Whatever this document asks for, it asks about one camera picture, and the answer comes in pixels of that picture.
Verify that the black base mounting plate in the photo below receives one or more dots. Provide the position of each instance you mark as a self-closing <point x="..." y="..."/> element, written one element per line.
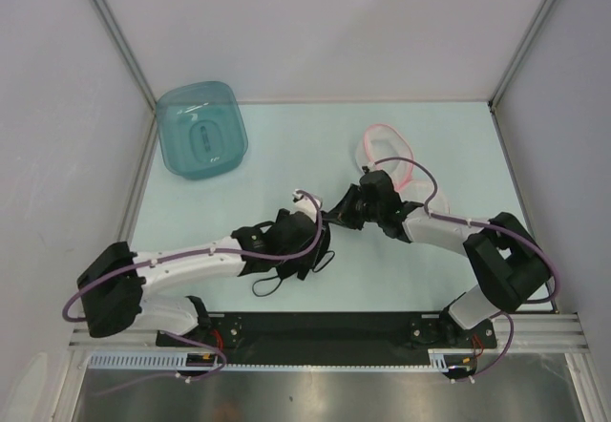
<point x="334" y="348"/>

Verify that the black bra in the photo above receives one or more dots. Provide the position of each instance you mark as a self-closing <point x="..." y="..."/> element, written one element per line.
<point x="315" y="262"/>

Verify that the pink mesh laundry bag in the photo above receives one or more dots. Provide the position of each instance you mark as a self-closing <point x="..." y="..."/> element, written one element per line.
<point x="383" y="148"/>

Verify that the aluminium corner post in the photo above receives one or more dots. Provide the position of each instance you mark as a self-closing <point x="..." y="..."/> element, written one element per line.
<point x="104" y="12"/>
<point x="526" y="43"/>

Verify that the aluminium front frame rail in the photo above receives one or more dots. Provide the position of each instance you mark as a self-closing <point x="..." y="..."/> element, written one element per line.
<point x="525" y="332"/>

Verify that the aluminium left corner post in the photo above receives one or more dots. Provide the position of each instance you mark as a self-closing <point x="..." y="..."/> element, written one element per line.
<point x="104" y="12"/>

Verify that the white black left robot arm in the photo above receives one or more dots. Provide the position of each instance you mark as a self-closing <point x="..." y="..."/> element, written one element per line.
<point x="123" y="289"/>

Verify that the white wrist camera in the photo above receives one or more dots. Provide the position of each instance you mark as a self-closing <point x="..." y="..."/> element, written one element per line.
<point x="306" y="203"/>
<point x="368" y="169"/>

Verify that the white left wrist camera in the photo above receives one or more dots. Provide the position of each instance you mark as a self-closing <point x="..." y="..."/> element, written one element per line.
<point x="306" y="203"/>

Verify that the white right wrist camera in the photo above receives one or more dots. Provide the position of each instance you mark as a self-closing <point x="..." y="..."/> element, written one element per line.
<point x="368" y="169"/>

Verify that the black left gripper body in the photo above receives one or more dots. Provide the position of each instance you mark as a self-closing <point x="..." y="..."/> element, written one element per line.
<point x="305" y="245"/>

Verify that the white slotted cable duct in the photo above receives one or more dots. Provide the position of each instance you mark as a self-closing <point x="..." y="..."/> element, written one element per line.
<point x="197" y="361"/>

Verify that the teal plastic tub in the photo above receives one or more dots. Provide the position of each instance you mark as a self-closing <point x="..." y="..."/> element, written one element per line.
<point x="200" y="130"/>

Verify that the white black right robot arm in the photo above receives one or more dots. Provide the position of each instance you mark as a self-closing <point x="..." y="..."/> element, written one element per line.
<point x="508" y="265"/>

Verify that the aluminium right corner post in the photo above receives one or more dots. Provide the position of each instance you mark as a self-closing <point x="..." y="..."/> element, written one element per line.
<point x="526" y="43"/>

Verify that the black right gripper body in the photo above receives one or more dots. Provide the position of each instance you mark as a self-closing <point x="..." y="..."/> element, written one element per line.
<point x="356" y="209"/>

